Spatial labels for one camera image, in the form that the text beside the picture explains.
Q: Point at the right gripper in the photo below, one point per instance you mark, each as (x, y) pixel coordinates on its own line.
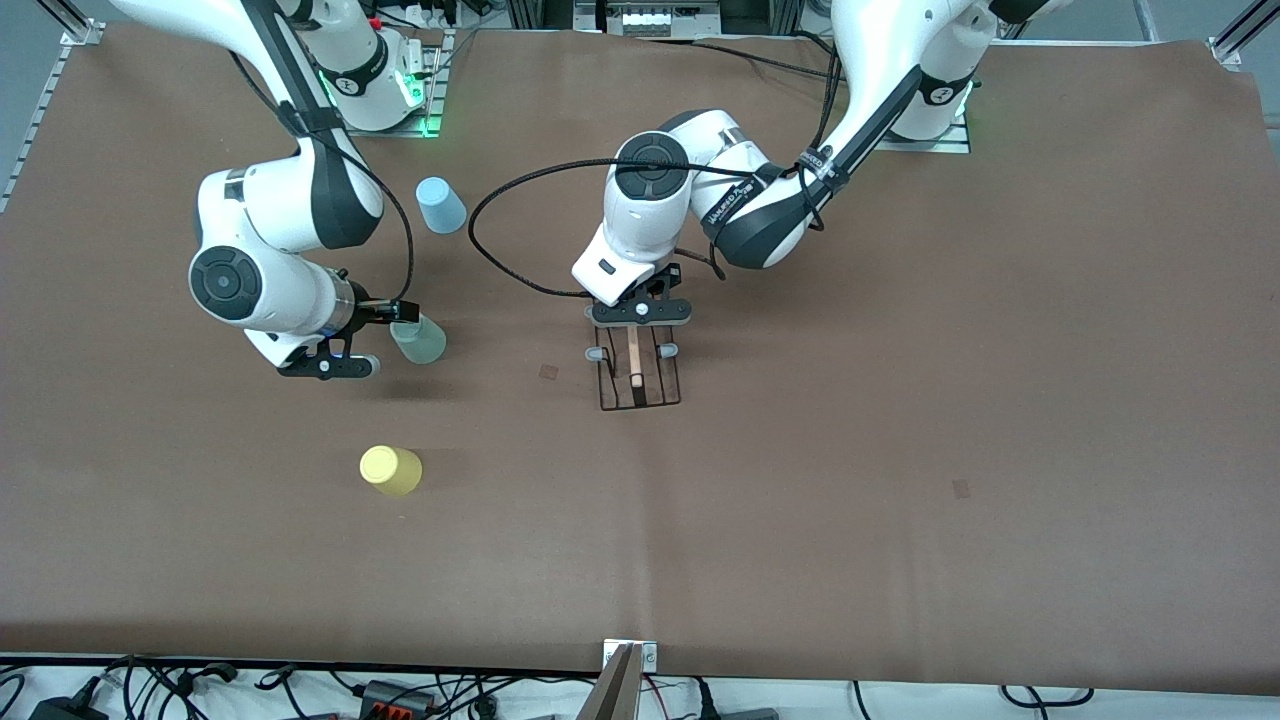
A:
(374, 312)

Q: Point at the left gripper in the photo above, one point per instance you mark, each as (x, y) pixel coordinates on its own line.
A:
(663, 282)

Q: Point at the mint green plastic cup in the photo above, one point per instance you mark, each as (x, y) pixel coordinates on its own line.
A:
(425, 345)

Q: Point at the yellow plastic cup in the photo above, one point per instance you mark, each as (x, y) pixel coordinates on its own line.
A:
(390, 470)

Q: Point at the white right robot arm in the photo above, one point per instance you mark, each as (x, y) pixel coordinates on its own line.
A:
(255, 205)

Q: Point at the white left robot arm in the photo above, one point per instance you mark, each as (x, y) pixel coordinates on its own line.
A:
(880, 50)

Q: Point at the light blue plastic cup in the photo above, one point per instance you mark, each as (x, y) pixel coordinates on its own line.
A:
(440, 205)

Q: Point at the grey electronics box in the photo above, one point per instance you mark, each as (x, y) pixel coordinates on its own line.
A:
(650, 20)

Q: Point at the brown paper table cover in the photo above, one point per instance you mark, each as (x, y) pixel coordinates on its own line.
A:
(700, 550)

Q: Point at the white power strip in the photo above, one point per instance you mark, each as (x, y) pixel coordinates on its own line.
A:
(425, 15)

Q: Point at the black orange connector box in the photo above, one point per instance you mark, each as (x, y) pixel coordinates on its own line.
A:
(395, 697)

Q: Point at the black power adapter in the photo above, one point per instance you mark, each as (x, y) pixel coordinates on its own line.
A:
(65, 710)

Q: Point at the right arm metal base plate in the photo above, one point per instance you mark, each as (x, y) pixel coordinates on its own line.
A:
(400, 129)

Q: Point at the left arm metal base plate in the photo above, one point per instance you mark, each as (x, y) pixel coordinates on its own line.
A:
(940, 146)

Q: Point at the small metal mounting bracket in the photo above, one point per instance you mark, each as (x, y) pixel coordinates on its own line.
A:
(650, 657)

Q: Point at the aluminium frame rail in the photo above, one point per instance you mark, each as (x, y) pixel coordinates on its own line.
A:
(41, 120)
(1235, 38)

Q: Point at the grey camera stand pole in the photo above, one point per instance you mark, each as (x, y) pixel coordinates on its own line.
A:
(612, 695)

